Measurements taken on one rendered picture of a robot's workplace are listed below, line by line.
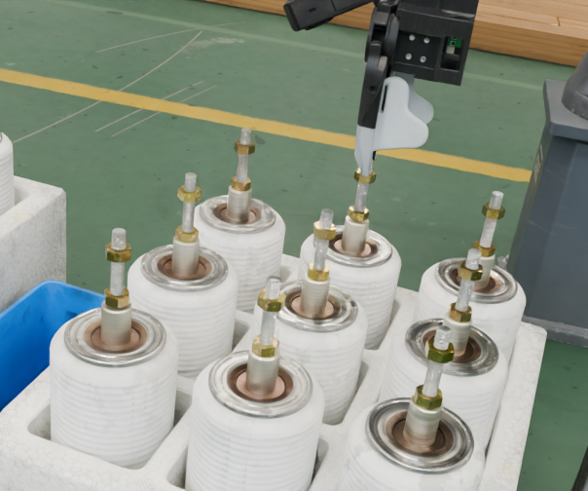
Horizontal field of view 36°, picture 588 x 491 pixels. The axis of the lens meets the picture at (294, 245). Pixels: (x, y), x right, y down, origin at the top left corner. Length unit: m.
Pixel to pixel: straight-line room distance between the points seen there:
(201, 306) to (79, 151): 0.90
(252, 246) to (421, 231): 0.66
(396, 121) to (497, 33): 1.81
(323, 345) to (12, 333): 0.38
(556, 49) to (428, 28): 1.85
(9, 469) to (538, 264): 0.76
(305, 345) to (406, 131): 0.20
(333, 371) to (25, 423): 0.24
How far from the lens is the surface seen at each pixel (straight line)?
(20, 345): 1.00
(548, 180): 1.19
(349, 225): 0.83
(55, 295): 1.01
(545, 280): 1.24
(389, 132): 0.77
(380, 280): 0.82
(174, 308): 0.75
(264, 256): 0.86
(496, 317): 0.81
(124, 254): 0.65
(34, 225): 1.03
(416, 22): 0.73
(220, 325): 0.78
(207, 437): 0.65
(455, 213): 1.55
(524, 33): 2.56
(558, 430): 1.11
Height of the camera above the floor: 0.65
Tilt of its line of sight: 29 degrees down
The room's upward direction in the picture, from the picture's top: 8 degrees clockwise
